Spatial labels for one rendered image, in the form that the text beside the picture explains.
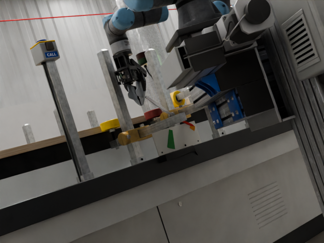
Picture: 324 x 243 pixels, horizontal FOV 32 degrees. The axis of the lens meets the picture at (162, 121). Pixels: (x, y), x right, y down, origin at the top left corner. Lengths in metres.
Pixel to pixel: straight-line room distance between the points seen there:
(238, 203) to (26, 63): 8.08
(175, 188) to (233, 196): 0.60
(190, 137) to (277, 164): 0.89
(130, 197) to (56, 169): 0.31
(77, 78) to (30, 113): 1.26
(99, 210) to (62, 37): 9.14
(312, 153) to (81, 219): 0.83
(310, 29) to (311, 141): 0.40
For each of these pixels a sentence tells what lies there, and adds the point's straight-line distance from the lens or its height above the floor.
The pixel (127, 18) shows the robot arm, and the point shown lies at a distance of 2.05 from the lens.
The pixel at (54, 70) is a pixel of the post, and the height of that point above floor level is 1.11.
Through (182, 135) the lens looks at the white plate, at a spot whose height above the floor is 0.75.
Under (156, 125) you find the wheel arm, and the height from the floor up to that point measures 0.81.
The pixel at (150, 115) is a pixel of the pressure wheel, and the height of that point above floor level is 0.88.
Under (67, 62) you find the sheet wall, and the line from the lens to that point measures 10.91.
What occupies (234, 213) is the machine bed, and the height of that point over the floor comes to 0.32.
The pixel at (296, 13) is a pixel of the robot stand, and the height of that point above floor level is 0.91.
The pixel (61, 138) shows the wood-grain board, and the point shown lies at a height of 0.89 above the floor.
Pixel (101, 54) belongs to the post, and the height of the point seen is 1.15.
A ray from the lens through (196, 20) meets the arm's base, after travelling 1.74.
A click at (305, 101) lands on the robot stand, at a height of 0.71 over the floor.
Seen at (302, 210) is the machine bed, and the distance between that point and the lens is 3.24.
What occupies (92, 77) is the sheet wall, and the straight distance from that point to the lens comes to 11.10.
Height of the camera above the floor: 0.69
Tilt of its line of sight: 4 degrees up
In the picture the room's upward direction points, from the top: 18 degrees counter-clockwise
